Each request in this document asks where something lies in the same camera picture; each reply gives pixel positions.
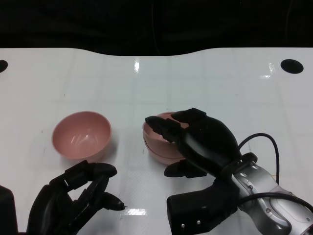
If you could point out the black round table grommet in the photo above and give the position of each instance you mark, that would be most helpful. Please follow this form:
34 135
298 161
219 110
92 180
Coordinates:
291 66
2 66

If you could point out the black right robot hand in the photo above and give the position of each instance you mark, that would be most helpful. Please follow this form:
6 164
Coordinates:
207 142

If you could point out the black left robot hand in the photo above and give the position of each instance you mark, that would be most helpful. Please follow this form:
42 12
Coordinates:
46 208

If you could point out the black left wrist camera housing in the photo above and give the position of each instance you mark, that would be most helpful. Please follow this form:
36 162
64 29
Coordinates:
7 210

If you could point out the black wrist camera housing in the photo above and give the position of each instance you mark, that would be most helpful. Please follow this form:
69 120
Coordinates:
190 210
7 210

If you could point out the pink plastic bowl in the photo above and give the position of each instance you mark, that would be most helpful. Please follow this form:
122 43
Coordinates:
80 137
159 148
166 160

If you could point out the black right wrist camera housing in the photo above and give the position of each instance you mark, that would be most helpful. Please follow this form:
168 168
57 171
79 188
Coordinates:
190 210

